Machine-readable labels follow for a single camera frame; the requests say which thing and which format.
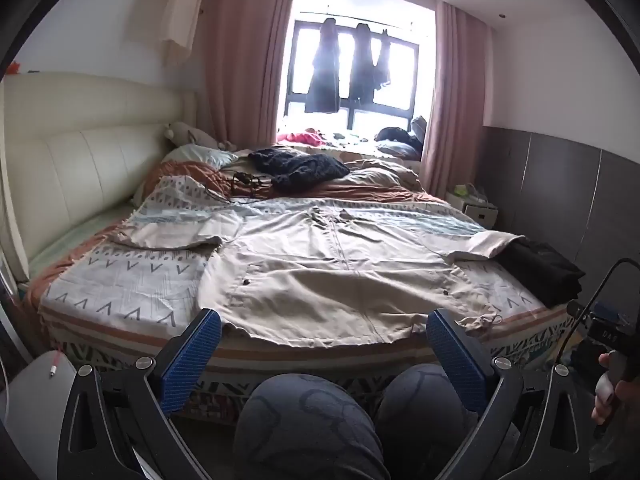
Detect long dark hanging garment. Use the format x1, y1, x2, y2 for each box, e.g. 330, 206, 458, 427
304, 17, 342, 115

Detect person's right hand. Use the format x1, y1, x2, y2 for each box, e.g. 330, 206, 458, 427
590, 351, 640, 426

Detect clothes rail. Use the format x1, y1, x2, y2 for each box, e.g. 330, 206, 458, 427
299, 10, 416, 31

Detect thin black cable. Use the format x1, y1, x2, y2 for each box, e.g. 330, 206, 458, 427
200, 171, 266, 206

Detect light green pillow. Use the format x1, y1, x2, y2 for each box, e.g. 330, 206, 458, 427
162, 144, 241, 168

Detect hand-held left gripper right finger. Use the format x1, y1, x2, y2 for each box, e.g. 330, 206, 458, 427
426, 308, 591, 480

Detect patterned white blanket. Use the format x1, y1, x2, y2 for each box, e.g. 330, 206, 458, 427
37, 175, 581, 423

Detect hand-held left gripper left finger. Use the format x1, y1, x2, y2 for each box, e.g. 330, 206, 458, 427
56, 307, 223, 480

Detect upright grey pillow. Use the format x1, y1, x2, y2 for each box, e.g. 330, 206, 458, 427
410, 116, 429, 153

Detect black framed window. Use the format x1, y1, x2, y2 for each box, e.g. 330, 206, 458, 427
277, 0, 441, 143

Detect cream leather headboard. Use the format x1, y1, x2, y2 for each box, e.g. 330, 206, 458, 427
0, 72, 201, 281

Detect person's knees in grey trousers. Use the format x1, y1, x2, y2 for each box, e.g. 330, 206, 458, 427
232, 374, 393, 480

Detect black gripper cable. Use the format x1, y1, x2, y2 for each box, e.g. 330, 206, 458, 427
552, 257, 640, 368

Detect white nightstand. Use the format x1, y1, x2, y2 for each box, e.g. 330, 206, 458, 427
446, 187, 498, 226

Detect green and white item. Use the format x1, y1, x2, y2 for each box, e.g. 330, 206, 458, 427
452, 182, 493, 206

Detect light green bed sheet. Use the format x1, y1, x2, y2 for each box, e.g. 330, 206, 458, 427
27, 205, 136, 266

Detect cream air conditioner cover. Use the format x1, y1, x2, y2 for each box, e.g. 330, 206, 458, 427
159, 0, 211, 66

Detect blue grey pillow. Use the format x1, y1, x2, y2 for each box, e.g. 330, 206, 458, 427
375, 140, 422, 159

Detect brown duvet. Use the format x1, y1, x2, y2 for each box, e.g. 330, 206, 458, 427
132, 160, 451, 206

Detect black knitted sweater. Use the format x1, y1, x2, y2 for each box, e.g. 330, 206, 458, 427
247, 146, 351, 193

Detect folded black clothes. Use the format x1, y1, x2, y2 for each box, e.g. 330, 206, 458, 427
492, 236, 587, 308

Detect pink curtain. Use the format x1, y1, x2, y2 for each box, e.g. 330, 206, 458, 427
419, 0, 496, 196
192, 0, 298, 146

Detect grey plush toy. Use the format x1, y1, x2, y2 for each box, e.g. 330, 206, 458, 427
162, 121, 236, 151

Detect red cloth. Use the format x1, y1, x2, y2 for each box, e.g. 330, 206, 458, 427
277, 129, 326, 146

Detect crumpled beige duvet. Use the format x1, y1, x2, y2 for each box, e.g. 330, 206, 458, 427
220, 145, 426, 191

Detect small dark hanging garment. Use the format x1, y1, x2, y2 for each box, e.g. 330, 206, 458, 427
372, 29, 392, 92

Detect beige jacket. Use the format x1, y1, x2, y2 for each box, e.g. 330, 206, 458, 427
111, 199, 526, 348

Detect person's right leg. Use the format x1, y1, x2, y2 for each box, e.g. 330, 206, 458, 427
375, 362, 483, 480

